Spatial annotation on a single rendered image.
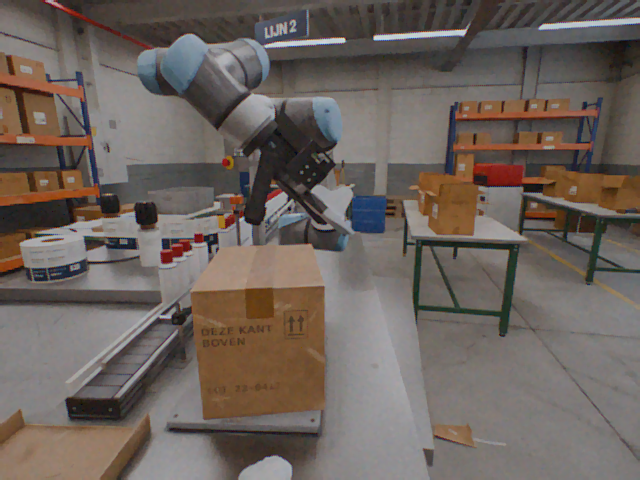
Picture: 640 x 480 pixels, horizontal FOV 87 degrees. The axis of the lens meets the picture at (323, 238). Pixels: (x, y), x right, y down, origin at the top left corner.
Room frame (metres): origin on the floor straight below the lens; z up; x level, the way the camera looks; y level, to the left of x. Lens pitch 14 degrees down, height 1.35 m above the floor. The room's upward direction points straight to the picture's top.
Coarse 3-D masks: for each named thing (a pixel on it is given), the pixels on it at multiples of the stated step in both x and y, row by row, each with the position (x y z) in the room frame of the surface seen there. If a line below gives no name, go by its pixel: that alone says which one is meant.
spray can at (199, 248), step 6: (198, 234) 1.15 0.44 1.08; (198, 240) 1.15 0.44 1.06; (192, 246) 1.15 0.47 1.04; (198, 246) 1.14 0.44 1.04; (204, 246) 1.15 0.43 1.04; (198, 252) 1.14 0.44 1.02; (204, 252) 1.15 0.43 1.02; (198, 258) 1.14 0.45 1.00; (204, 258) 1.15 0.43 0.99; (198, 264) 1.14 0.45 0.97; (204, 264) 1.15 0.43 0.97; (198, 270) 1.14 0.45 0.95; (204, 270) 1.15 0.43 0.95; (198, 276) 1.14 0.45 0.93
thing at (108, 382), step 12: (156, 324) 0.88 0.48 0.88; (168, 324) 0.88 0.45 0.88; (144, 336) 0.81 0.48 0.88; (156, 336) 0.81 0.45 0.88; (168, 336) 0.81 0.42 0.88; (132, 348) 0.75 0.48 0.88; (144, 348) 0.75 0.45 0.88; (156, 348) 0.75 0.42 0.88; (120, 360) 0.70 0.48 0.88; (132, 360) 0.70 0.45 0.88; (144, 360) 0.70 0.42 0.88; (108, 372) 0.66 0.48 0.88; (120, 372) 0.66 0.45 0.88; (132, 372) 0.66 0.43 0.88; (96, 384) 0.61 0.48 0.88; (108, 384) 0.61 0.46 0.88; (120, 384) 0.61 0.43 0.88; (72, 396) 0.58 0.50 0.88; (84, 396) 0.58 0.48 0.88; (96, 396) 0.58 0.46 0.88; (108, 396) 0.58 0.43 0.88
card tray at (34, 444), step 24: (0, 432) 0.51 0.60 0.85; (24, 432) 0.54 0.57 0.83; (48, 432) 0.54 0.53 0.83; (72, 432) 0.54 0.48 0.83; (96, 432) 0.54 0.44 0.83; (120, 432) 0.54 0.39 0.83; (144, 432) 0.53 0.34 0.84; (0, 456) 0.48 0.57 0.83; (24, 456) 0.48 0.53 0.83; (48, 456) 0.48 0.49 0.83; (72, 456) 0.48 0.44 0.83; (96, 456) 0.48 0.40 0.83; (120, 456) 0.46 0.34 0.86
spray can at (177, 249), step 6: (174, 246) 0.98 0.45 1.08; (180, 246) 0.98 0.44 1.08; (174, 252) 0.98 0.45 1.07; (180, 252) 0.98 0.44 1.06; (174, 258) 0.98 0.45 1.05; (180, 258) 0.98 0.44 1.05; (186, 258) 1.00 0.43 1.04; (180, 264) 0.97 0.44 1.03; (186, 264) 0.99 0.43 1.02; (180, 270) 0.97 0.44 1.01; (186, 270) 0.99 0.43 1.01; (180, 276) 0.97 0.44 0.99; (186, 276) 0.98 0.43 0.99; (180, 282) 0.97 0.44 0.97; (186, 282) 0.98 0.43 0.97; (180, 288) 0.97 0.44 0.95; (186, 300) 0.98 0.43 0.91; (186, 306) 0.97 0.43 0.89
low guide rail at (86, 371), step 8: (160, 304) 0.93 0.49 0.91; (152, 312) 0.88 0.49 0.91; (144, 320) 0.83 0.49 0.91; (136, 328) 0.80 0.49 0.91; (128, 336) 0.76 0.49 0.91; (112, 344) 0.71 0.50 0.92; (120, 344) 0.73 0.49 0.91; (104, 352) 0.68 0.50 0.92; (96, 360) 0.65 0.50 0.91; (88, 368) 0.62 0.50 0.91; (96, 368) 0.64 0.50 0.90; (72, 376) 0.59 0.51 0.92; (80, 376) 0.60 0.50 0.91; (88, 376) 0.62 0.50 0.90; (72, 384) 0.58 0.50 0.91
